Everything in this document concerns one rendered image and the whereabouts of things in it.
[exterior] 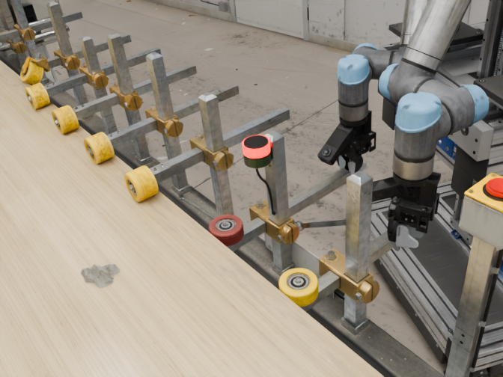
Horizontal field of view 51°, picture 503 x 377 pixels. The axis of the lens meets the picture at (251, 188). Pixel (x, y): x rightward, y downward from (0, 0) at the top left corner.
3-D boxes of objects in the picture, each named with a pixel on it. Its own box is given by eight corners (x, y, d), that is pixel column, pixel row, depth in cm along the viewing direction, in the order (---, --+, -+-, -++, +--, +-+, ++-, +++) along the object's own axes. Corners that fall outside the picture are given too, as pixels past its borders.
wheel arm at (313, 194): (342, 179, 149) (342, 166, 147) (351, 183, 147) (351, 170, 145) (216, 253, 129) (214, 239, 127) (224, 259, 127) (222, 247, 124)
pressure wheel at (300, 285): (281, 303, 118) (278, 265, 111) (318, 302, 117) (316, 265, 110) (281, 332, 111) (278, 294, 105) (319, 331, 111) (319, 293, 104)
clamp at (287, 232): (265, 214, 140) (263, 199, 137) (300, 238, 131) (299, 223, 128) (248, 224, 137) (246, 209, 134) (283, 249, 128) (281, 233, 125)
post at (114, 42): (147, 160, 192) (115, 31, 164) (152, 164, 190) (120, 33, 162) (138, 164, 191) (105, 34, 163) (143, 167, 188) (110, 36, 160)
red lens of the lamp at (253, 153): (258, 141, 118) (257, 132, 117) (276, 150, 114) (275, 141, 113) (237, 151, 115) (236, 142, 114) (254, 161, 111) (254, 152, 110)
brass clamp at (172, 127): (163, 118, 168) (160, 103, 165) (186, 132, 159) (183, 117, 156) (146, 125, 165) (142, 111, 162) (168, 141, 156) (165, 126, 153)
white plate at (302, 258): (266, 245, 148) (264, 218, 142) (334, 297, 130) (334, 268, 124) (265, 246, 147) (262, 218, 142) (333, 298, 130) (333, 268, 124)
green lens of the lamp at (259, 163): (259, 149, 120) (258, 141, 118) (277, 160, 116) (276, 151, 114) (238, 161, 117) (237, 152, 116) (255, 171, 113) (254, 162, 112)
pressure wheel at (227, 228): (233, 243, 135) (228, 208, 129) (254, 259, 130) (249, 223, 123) (208, 258, 132) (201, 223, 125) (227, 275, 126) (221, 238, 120)
